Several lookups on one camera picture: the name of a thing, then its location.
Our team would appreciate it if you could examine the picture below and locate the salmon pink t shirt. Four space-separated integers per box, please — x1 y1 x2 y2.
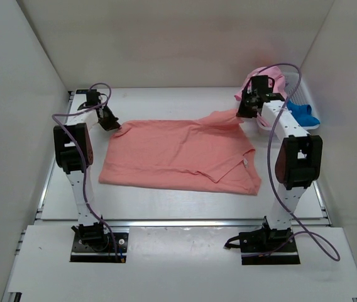
99 109 261 196

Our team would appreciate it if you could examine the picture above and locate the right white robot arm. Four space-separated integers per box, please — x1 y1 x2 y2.
237 75 322 252

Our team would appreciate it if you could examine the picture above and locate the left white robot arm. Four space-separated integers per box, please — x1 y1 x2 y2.
52 87 120 252

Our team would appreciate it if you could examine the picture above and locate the light pink t shirt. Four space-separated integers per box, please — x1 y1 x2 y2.
234 65 288 102

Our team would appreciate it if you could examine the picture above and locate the blue label sticker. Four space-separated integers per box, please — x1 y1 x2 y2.
75 89 97 94

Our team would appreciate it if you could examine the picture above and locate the white plastic laundry basket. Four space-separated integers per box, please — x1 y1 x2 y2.
256 72 320 135

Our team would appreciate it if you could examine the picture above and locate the blue t shirt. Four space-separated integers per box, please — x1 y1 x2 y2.
287 101 320 127

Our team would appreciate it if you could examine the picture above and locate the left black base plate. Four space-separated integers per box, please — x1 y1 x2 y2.
70 232 129 264

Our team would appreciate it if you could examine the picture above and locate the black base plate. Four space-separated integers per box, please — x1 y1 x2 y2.
70 232 129 264
224 230 301 266

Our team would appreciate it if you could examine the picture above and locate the aluminium table edge rail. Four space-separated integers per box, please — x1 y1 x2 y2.
102 216 330 228

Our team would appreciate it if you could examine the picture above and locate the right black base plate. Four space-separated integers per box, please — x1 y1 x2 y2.
224 230 301 266

